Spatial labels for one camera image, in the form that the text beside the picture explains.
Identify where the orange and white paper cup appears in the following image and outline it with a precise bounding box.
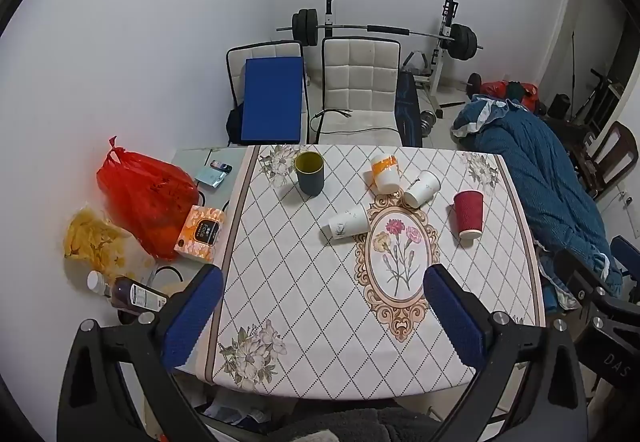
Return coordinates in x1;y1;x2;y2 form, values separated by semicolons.
363;154;402;194

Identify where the black backpack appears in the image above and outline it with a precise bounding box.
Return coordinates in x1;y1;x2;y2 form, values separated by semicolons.
226;104;246;146

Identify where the black folding stand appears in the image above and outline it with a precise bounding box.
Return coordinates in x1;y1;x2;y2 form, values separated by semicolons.
575;68;626;124

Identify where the white weight bench rack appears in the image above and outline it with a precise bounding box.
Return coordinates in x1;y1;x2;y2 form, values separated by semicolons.
320;0;462;104

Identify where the blue foam pad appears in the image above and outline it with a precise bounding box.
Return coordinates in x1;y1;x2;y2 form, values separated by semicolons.
240;58;307;145

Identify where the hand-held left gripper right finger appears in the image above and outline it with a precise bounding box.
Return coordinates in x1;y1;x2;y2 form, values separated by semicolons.
422;263;587;442

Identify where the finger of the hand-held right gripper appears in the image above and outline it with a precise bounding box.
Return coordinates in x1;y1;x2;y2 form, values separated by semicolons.
552;249;617;309
610;235;640;280

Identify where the wooden chair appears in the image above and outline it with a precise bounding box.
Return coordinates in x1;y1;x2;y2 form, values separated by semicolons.
575;121;639;203

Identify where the barbell with black plates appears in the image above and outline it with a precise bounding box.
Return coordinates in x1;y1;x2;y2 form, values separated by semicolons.
276;9;484;61

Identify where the red ribbed paper cup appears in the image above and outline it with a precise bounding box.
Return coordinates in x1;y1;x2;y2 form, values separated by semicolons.
453;190;485;240

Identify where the clear bag of yellow chips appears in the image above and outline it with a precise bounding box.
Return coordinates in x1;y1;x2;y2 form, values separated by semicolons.
63;206;157;275

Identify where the black cable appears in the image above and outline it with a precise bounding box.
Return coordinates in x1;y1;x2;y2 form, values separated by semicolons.
310;108;354;144

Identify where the dark green cup yellow inside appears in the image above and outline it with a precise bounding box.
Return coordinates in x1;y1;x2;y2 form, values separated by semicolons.
294;151;325;197

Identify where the teal packet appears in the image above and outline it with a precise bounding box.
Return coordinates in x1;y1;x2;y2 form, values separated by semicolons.
194;159;234;189

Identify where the dark grey fleece cloth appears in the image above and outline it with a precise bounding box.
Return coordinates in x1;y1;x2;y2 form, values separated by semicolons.
295;409;442;442

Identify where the dark blue bench pad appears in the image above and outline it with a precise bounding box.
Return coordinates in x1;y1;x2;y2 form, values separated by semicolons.
395;70;425;149

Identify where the blue quilted blanket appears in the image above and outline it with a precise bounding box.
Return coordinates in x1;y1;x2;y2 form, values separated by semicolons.
451;94;624;314

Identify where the floral diamond pattern tablecloth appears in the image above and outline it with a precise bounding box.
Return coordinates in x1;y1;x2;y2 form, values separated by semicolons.
202;144;548;400

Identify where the red plastic bag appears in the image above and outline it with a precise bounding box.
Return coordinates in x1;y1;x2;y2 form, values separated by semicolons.
96;136;201;262

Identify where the white padded chair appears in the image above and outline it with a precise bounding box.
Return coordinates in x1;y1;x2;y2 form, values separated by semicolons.
315;37;403;146
226;40;312;146

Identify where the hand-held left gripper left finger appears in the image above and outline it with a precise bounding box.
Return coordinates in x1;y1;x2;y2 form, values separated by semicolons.
57;264;224;442

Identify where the dark bottle with white cap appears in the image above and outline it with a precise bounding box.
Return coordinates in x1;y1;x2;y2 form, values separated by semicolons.
87;270;169;314

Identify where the orange tissue box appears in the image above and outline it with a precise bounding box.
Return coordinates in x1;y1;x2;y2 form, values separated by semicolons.
173;205;227;265

